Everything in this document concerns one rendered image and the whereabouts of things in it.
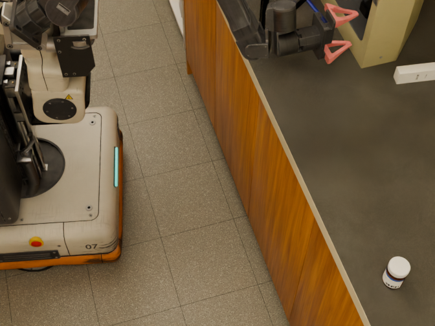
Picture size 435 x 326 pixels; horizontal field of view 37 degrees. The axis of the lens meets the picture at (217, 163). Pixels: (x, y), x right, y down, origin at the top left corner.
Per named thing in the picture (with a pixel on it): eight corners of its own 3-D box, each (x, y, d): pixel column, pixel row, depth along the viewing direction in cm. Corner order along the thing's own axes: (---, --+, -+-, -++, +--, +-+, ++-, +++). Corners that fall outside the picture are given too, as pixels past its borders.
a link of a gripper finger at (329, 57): (360, 37, 158) (323, 45, 156) (355, 59, 163) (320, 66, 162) (348, 19, 161) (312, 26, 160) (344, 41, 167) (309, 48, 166)
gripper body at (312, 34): (331, 28, 152) (301, 34, 151) (325, 59, 160) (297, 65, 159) (320, 10, 156) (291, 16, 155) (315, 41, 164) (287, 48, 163)
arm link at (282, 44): (268, 52, 160) (276, 62, 155) (267, 26, 156) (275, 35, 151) (294, 46, 161) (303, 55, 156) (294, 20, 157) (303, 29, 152)
